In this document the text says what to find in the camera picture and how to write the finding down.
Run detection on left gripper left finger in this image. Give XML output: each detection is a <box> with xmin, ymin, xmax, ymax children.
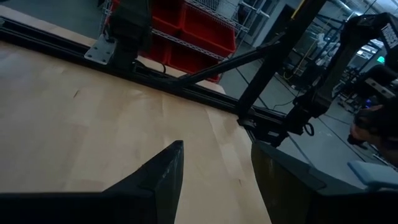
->
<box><xmin>0</xmin><ymin>139</ymin><xmax>185</xmax><ymax>224</ymax></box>

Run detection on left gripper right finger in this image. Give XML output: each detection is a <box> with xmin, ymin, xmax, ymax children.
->
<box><xmin>251</xmin><ymin>140</ymin><xmax>398</xmax><ymax>224</ymax></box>

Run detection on person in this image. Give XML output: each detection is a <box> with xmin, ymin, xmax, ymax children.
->
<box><xmin>347</xmin><ymin>104</ymin><xmax>398</xmax><ymax>167</ymax></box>

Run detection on light blue padded seat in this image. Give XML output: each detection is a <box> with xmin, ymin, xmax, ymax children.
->
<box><xmin>347</xmin><ymin>160</ymin><xmax>398</xmax><ymax>191</ymax></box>

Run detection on red storage bin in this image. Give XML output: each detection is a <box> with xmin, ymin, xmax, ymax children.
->
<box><xmin>108</xmin><ymin>0</ymin><xmax>237</xmax><ymax>83</ymax></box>

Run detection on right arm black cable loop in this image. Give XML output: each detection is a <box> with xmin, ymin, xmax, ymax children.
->
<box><xmin>303</xmin><ymin>122</ymin><xmax>315</xmax><ymax>137</ymax></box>

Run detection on silver wire shelf rack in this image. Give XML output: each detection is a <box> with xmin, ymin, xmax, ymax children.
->
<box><xmin>99</xmin><ymin>0</ymin><xmax>271</xmax><ymax>63</ymax></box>

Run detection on silver metal bracket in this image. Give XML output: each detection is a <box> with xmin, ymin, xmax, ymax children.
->
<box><xmin>83</xmin><ymin>33</ymin><xmax>118</xmax><ymax>65</ymax></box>

